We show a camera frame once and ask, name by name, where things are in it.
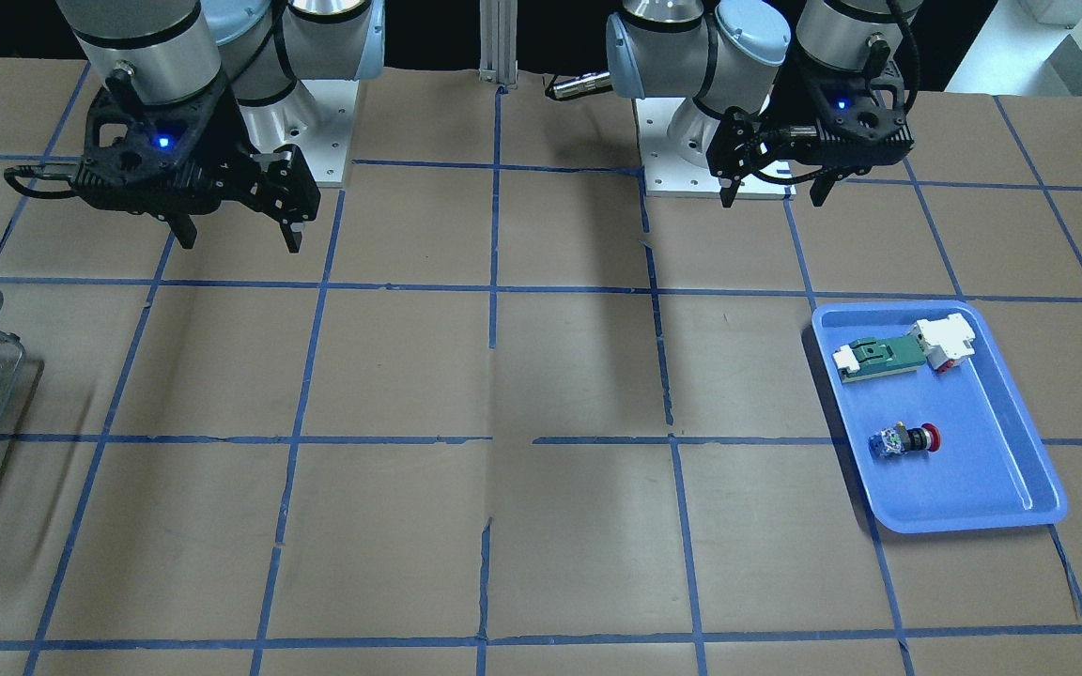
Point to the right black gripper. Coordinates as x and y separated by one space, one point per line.
237 158

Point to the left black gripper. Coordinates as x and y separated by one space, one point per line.
779 119

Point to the red emergency stop button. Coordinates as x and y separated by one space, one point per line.
899 439

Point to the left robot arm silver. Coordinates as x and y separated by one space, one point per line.
740 101

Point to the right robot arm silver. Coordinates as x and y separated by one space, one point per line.
265 48

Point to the green white terminal block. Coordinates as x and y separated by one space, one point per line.
869 358

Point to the blue plastic tray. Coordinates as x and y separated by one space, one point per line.
992 469

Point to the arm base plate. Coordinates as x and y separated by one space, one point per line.
325 141
674 136

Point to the metal cable connector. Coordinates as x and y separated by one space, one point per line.
587 84

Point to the aluminium frame post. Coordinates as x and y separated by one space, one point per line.
498 42

